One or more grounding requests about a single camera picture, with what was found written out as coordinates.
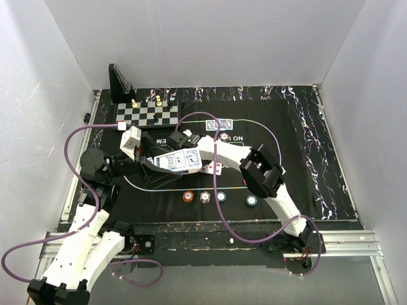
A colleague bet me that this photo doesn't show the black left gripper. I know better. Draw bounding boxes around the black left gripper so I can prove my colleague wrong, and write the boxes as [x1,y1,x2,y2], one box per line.
[106,133,182,186]

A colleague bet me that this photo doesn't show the blue playing card box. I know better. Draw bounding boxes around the blue playing card box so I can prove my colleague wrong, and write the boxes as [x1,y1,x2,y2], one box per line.
[153,148,203,175]

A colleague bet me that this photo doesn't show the face-up hearts card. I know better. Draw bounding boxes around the face-up hearts card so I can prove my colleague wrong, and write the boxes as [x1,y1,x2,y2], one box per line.
[200,161,223,175]

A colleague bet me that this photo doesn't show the pink blue chips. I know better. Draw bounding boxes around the pink blue chips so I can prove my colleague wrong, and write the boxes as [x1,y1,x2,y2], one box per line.
[221,133,230,142]

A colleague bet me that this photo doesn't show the orange red chip stack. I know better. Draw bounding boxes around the orange red chip stack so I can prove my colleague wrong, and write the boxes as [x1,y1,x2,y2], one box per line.
[183,191,194,203]

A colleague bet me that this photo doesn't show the pink blue chip stack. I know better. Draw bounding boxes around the pink blue chip stack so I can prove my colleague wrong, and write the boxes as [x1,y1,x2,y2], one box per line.
[200,191,211,204]

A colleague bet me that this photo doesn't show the green blue chip stack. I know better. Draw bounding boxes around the green blue chip stack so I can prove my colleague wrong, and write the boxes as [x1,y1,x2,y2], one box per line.
[217,192,226,203]

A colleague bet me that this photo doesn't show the green chips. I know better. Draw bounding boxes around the green chips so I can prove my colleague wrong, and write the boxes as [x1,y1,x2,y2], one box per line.
[245,195,258,207]

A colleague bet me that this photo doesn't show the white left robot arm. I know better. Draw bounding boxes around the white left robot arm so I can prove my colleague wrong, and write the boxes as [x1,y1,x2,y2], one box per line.
[27,126,163,304]

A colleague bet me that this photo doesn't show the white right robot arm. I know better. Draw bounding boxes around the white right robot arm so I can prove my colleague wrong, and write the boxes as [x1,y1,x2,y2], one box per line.
[167,130,318,253]

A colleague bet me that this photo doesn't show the black white chessboard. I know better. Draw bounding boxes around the black white chessboard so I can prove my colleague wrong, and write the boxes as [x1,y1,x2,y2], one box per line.
[115,102,179,128]

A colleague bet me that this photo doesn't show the black triangular stand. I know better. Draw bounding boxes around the black triangular stand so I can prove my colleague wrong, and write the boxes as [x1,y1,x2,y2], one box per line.
[108,64,136,104]

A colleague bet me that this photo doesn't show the black poker table mat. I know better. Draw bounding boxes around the black poker table mat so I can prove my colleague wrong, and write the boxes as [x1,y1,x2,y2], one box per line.
[110,100,321,223]

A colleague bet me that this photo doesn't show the black marbled table cover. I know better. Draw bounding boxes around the black marbled table cover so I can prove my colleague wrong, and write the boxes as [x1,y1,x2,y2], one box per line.
[85,85,359,222]

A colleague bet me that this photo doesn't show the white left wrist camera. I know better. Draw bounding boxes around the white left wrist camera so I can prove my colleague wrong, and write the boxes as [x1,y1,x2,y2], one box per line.
[120,126,142,161]

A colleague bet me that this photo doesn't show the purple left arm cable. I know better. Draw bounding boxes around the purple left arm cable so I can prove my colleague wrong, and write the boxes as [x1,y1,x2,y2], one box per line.
[1,123,127,283]

